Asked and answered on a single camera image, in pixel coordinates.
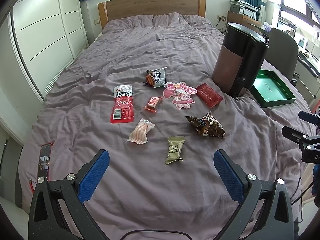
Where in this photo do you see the brown foil snack bag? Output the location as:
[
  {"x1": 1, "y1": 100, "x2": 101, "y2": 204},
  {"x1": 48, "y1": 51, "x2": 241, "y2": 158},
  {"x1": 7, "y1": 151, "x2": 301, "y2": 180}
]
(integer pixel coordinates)
[{"x1": 185, "y1": 112, "x2": 226, "y2": 139}]

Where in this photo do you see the dark red packet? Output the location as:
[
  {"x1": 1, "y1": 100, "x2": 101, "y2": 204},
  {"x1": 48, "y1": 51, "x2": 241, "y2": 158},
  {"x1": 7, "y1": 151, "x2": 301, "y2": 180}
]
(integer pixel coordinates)
[{"x1": 196, "y1": 83, "x2": 223, "y2": 108}]

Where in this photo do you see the pink My Melody bag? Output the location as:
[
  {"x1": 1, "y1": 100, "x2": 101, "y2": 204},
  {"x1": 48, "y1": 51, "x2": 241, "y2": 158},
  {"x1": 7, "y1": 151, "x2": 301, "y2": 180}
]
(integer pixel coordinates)
[{"x1": 163, "y1": 81, "x2": 197, "y2": 109}]

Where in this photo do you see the pink striped snack packet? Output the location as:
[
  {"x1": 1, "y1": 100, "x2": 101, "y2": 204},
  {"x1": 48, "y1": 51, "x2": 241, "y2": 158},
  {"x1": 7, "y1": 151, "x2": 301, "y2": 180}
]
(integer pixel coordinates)
[{"x1": 127, "y1": 118, "x2": 155, "y2": 145}]

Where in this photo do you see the red and white konjac packet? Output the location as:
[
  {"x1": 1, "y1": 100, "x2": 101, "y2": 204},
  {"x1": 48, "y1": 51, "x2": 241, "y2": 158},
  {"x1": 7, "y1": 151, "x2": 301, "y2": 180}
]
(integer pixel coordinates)
[{"x1": 111, "y1": 85, "x2": 134, "y2": 124}]

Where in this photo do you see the small orange sausage packet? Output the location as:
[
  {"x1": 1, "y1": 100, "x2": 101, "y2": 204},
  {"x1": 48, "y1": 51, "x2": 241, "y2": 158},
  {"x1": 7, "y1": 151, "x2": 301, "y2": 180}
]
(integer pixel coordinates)
[{"x1": 144, "y1": 96, "x2": 163, "y2": 113}]

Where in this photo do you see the white blue chocolate bag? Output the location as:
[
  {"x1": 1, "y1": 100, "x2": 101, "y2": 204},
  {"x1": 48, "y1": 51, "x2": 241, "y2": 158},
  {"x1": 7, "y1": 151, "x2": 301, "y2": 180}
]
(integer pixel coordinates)
[{"x1": 144, "y1": 68, "x2": 167, "y2": 88}]

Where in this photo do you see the blue-gloved right hand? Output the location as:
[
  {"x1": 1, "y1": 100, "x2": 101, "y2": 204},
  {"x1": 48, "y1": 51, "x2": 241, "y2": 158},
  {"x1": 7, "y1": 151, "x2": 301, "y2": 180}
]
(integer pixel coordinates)
[{"x1": 311, "y1": 164, "x2": 320, "y2": 207}]

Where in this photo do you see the white desk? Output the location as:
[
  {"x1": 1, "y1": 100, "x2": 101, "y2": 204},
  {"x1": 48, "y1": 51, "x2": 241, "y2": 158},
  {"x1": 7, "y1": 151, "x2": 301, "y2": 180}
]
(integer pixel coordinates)
[{"x1": 274, "y1": 17, "x2": 320, "y2": 106}]

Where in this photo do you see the green metal tray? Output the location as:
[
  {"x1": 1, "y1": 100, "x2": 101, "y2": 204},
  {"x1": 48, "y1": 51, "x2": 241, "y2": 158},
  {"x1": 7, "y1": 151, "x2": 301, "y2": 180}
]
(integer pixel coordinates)
[{"x1": 250, "y1": 69, "x2": 296, "y2": 108}]

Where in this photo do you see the grey office chair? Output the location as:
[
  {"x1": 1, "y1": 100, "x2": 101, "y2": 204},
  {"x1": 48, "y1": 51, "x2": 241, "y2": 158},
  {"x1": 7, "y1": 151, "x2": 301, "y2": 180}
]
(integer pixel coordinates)
[{"x1": 265, "y1": 28, "x2": 299, "y2": 87}]

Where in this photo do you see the black and copper bin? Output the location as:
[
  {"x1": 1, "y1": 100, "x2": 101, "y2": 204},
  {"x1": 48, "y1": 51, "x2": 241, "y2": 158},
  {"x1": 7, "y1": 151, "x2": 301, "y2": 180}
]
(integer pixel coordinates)
[{"x1": 212, "y1": 22, "x2": 268, "y2": 98}]

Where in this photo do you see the wooden drawer cabinet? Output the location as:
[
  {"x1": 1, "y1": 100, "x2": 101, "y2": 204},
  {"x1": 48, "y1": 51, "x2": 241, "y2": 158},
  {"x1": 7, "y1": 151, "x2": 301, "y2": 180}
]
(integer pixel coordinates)
[{"x1": 227, "y1": 11, "x2": 261, "y2": 33}]

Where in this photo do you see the grey printer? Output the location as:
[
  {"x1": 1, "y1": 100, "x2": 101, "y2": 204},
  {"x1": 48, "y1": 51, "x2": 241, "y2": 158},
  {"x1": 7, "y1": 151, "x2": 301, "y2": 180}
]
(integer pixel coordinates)
[{"x1": 230, "y1": 0, "x2": 259, "y2": 20}]

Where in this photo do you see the purple bed duvet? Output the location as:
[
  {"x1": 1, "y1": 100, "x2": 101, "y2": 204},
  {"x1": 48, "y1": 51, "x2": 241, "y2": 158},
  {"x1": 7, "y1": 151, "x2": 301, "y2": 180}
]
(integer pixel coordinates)
[{"x1": 19, "y1": 13, "x2": 316, "y2": 239}]

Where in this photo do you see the wooden headboard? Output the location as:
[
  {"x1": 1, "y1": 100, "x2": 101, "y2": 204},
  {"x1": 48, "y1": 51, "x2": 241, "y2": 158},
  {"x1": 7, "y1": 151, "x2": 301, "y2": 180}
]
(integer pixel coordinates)
[{"x1": 98, "y1": 0, "x2": 207, "y2": 28}]

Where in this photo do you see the white wardrobe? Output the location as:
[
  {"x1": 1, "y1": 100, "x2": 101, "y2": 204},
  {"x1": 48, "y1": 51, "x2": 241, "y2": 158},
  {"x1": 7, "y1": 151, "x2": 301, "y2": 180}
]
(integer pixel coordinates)
[{"x1": 11, "y1": 0, "x2": 88, "y2": 99}]

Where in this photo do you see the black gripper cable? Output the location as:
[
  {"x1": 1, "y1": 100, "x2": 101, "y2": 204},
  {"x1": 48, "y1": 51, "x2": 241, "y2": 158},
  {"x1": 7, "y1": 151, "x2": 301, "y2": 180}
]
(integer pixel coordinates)
[{"x1": 120, "y1": 229, "x2": 194, "y2": 240}]

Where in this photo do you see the wall power socket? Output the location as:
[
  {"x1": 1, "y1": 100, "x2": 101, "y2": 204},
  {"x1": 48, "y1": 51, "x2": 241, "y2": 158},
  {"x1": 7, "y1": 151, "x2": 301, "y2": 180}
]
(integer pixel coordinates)
[{"x1": 217, "y1": 15, "x2": 226, "y2": 22}]

